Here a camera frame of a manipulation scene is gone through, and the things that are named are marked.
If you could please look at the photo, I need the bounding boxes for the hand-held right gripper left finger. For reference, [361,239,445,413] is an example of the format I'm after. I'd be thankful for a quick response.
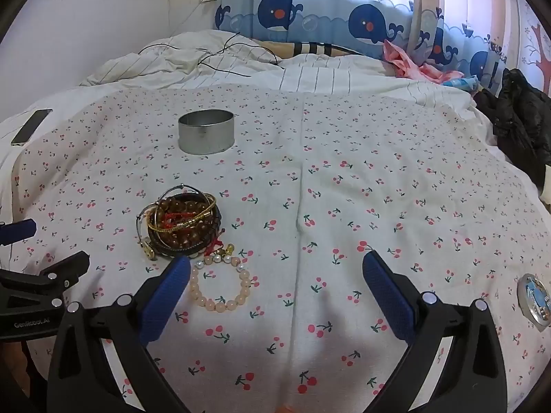
[46,255,192,413]

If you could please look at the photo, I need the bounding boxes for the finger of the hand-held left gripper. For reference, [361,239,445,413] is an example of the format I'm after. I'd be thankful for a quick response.
[0,251,91,307]
[0,219,38,244]

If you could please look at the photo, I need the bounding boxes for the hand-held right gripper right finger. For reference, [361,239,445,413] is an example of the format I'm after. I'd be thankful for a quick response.
[362,250,509,413]

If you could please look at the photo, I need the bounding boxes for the pink bead bracelet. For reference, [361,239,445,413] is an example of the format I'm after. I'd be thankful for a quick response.
[189,255,252,313]

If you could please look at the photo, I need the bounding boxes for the gold bangle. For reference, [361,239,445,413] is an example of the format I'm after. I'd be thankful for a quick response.
[146,193,217,234]

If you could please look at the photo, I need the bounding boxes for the silver wire bangle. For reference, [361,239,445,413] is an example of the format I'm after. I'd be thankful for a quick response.
[137,185,206,261]

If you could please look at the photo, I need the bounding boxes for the round metal tin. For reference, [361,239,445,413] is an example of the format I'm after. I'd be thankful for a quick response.
[178,111,235,156]

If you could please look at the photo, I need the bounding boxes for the cherry print bed sheet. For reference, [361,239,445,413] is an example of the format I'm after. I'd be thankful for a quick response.
[0,84,551,413]

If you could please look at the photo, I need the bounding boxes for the grey smartphone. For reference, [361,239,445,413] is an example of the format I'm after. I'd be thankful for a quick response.
[11,109,53,146]

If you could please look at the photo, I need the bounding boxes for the round tin lid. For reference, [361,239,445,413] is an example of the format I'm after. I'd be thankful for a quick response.
[518,273,551,323]

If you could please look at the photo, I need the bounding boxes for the light blue packet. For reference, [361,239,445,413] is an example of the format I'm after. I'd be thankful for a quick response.
[443,74,478,91]

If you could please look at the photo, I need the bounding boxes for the black jacket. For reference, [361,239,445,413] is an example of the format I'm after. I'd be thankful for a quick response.
[474,68,551,186]

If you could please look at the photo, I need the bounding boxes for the white striped duvet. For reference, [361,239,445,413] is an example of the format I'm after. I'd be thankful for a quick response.
[77,29,487,108]

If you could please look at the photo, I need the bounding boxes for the pink cloth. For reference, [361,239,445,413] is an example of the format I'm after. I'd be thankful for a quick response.
[383,40,453,84]

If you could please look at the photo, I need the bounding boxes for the tan striped pillow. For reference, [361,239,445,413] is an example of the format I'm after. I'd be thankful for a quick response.
[254,40,375,59]

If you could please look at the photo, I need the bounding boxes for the blue whale print curtain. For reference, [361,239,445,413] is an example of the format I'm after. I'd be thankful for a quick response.
[213,0,534,91]

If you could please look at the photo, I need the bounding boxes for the thin black cable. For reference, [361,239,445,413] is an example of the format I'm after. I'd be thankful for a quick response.
[138,32,280,78]

